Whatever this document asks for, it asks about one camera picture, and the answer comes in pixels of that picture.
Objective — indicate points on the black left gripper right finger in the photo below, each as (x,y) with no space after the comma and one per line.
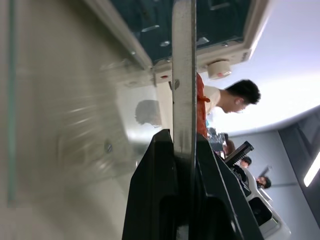
(217,200)

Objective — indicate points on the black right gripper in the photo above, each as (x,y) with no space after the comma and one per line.
(242,180)

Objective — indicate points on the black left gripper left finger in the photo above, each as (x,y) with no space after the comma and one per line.
(150,190)

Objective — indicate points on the cream oven control knob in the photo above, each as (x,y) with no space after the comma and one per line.
(219,70)

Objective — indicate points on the seated background person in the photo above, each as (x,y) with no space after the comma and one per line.
(246,162)
(263,182)

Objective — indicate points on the person in beige shirt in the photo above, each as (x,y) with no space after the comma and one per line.
(240,96)

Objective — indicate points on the orange patterned cloth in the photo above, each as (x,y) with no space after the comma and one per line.
(201,110)

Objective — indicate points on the ceiling light panel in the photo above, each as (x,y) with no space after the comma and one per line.
(312,173)

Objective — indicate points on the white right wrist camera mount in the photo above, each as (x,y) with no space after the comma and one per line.
(272,220)

